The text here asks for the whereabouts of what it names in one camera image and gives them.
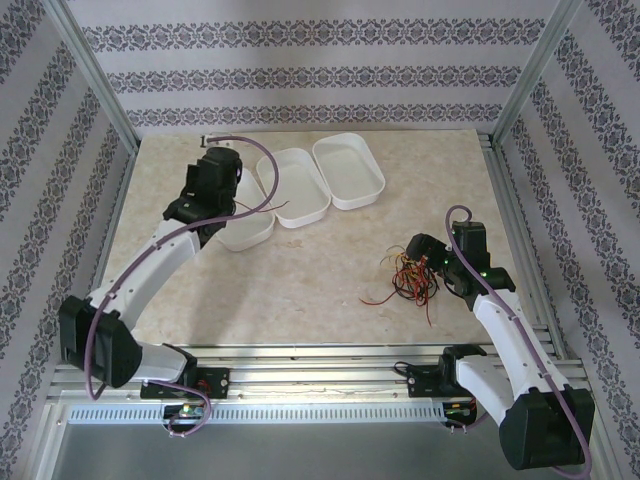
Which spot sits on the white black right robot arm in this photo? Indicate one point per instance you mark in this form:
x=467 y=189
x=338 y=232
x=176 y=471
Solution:
x=500 y=330

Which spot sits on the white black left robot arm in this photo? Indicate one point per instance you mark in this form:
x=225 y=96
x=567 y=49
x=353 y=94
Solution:
x=170 y=250

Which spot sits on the white plastic tray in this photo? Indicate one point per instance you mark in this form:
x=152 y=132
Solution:
x=300 y=190
x=250 y=235
x=350 y=170

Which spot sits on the small circuit board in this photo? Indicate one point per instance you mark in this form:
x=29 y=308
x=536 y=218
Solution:
x=186 y=411
x=460 y=409

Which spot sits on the grey metal panel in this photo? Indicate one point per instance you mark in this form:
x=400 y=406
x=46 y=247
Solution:
x=320 y=455

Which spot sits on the aluminium side rail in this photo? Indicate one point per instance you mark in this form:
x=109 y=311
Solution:
x=104 y=250
x=511 y=210

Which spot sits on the aluminium corner post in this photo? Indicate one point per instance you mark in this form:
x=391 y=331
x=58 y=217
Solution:
x=535 y=75
x=97 y=75

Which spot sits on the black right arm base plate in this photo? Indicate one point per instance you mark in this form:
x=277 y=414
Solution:
x=422 y=382

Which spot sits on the aluminium rail frame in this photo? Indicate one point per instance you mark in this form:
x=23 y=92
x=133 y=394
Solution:
x=320 y=380

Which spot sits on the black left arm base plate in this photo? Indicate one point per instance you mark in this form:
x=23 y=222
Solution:
x=215 y=382

